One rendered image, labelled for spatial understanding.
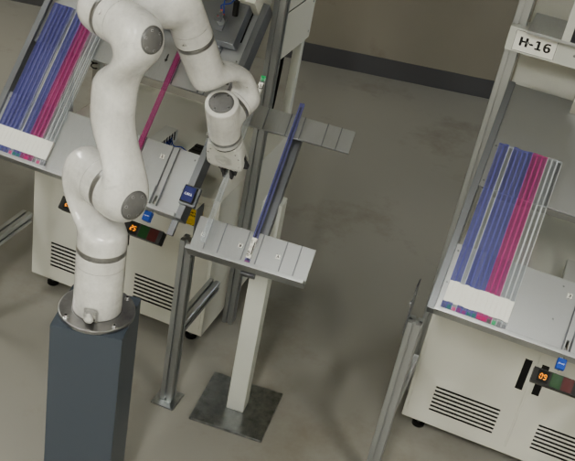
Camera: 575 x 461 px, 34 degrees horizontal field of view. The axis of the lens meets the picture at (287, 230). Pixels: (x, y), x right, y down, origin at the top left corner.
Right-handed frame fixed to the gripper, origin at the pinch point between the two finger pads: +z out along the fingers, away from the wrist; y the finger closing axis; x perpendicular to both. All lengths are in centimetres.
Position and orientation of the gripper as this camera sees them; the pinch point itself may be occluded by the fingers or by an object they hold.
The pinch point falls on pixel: (228, 170)
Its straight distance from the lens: 256.2
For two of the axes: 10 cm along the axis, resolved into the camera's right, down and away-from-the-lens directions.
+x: 3.2, -8.4, 4.4
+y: 9.5, 2.8, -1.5
